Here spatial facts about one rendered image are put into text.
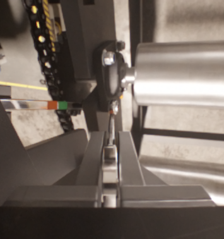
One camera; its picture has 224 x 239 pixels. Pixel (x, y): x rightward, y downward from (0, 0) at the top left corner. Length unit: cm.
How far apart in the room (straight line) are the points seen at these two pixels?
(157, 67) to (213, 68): 8
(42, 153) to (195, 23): 112
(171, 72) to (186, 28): 92
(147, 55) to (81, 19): 11
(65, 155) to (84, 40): 16
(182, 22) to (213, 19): 17
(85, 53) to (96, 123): 13
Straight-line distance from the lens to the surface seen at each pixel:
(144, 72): 28
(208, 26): 121
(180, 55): 29
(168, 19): 118
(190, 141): 112
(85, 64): 27
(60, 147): 21
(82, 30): 26
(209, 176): 48
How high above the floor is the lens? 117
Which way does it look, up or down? 52 degrees down
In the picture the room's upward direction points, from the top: 156 degrees counter-clockwise
